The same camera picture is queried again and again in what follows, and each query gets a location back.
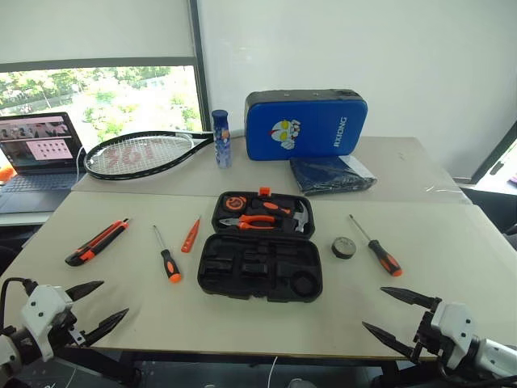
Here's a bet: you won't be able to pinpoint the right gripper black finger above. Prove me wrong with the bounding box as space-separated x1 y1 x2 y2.
362 321 422 363
380 285 443 313

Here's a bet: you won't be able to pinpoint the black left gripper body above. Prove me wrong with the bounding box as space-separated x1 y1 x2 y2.
48 308 88 352

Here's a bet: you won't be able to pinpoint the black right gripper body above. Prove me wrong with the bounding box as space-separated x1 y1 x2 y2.
413 301 449 361

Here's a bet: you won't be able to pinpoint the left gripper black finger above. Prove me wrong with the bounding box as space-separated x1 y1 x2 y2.
82 307 130 348
65 280 105 302

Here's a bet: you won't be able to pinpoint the orange black utility knife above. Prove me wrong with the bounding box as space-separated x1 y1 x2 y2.
64 217 132 268

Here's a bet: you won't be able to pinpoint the long black orange screwdriver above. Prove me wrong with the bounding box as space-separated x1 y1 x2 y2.
348 213 404 278

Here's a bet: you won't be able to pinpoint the short black orange screwdriver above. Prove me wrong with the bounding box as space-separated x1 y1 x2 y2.
152 224 183 285

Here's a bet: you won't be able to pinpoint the orange voltage tester pen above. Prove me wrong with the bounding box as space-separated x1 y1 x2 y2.
180 215 202 255

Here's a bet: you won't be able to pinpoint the black tool case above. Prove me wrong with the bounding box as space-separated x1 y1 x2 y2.
196 189 324 305

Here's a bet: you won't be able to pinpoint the black electrical tape roll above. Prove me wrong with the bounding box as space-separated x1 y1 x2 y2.
330 235 357 260

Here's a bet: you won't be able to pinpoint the dark laptop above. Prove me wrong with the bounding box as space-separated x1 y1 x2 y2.
0 112 88 216

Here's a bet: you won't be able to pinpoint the orange object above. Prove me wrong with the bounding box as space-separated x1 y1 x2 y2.
0 164 19 187

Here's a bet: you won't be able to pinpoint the dark blue bagged cloth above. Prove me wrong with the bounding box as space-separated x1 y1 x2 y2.
288 154 379 197

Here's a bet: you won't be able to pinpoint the black tennis racket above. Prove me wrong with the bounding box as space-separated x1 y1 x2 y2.
82 129 216 181

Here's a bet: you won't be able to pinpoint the black orange tape measure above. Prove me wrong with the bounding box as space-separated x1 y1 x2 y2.
222 193 246 213

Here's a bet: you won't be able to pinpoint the blue cartoon kick pad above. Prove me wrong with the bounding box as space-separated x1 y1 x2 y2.
243 89 370 162

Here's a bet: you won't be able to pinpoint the blue patterned bottle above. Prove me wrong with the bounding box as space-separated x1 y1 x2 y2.
210 108 233 170

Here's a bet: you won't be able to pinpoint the white window blind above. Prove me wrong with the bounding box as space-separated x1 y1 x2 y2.
0 0 198 68

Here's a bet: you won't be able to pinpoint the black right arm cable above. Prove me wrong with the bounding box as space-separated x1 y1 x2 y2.
438 361 517 386

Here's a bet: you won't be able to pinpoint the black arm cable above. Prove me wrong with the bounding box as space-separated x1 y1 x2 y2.
438 361 517 386
0 276 40 329

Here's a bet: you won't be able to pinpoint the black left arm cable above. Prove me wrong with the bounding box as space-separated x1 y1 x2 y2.
0 276 40 329

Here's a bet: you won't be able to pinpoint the black table frame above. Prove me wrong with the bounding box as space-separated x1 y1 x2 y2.
50 346 411 388

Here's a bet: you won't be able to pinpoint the white hanging cable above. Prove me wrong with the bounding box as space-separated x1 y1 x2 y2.
267 355 280 388

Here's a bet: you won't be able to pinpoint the white laptop cable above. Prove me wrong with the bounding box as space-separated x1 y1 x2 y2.
75 144 88 176

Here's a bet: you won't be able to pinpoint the black orange handled hammer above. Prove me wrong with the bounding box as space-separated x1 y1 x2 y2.
250 197 311 234

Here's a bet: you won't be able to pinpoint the black slanted window frame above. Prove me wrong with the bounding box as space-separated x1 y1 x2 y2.
469 120 517 185

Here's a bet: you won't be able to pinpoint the orange handled pliers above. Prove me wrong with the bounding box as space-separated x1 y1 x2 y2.
218 213 278 232

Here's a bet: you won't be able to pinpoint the black window frame pillar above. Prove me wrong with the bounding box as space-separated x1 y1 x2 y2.
188 0 212 134

